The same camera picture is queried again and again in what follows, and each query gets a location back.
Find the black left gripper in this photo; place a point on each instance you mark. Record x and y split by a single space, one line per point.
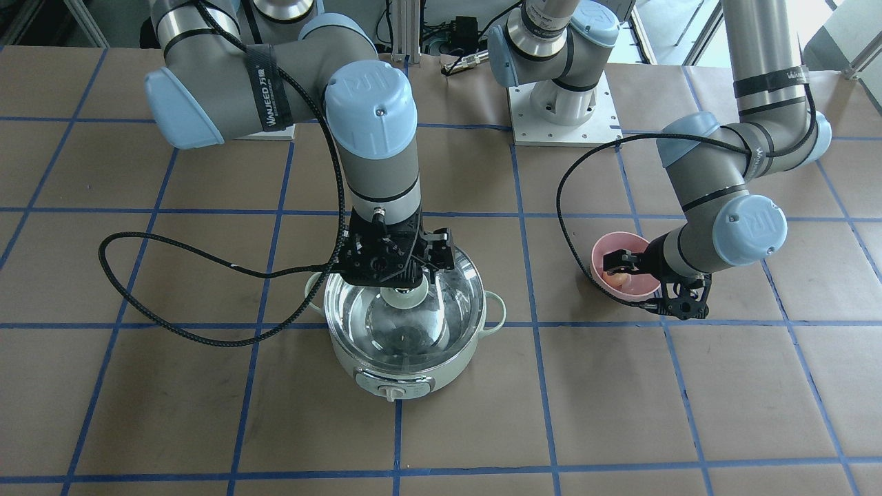
653 258

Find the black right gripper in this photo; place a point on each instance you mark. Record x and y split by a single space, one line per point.
438 251

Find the pink bowl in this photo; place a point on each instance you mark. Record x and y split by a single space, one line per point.
642 285

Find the glass pot lid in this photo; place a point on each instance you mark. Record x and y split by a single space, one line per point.
404 333

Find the pale green electric pot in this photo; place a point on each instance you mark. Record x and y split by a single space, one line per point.
398 386

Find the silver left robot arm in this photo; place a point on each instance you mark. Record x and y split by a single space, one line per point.
551 55

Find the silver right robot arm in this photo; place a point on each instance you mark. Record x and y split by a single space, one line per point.
214 88

